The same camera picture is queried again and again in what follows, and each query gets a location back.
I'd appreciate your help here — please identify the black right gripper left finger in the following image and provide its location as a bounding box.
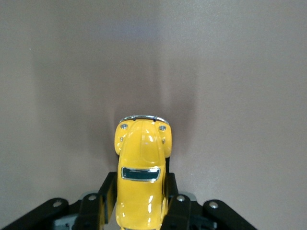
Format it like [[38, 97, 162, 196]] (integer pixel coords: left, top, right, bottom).
[[73, 171, 118, 230]]

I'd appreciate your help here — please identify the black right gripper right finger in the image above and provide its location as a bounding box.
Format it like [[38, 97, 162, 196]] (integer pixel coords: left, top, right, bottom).
[[163, 157, 192, 230]]

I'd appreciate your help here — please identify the yellow beetle toy car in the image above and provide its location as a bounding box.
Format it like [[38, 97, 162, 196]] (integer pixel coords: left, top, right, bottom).
[[114, 114, 174, 230]]

